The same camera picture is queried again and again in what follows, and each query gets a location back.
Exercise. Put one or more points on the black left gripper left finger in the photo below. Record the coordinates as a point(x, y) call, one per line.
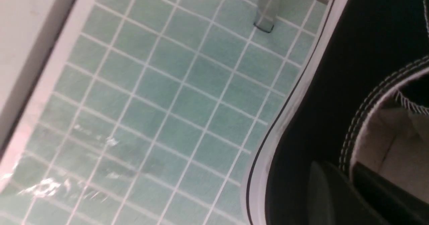
point(333, 200)

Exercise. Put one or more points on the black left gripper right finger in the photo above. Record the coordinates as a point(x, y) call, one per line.
point(397, 206)

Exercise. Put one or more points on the black canvas sneaker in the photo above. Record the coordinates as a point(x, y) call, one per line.
point(362, 97)

